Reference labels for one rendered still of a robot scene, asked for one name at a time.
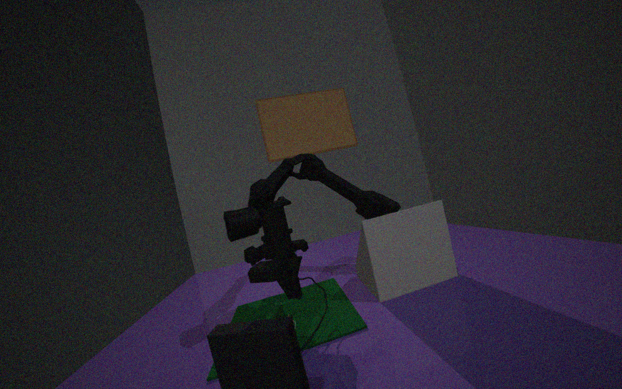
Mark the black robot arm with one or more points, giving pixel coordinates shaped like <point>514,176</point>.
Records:
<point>263,211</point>

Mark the green flat board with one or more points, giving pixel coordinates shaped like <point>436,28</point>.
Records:
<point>340,319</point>

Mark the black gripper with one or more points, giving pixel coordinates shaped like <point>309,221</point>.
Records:
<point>284,265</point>

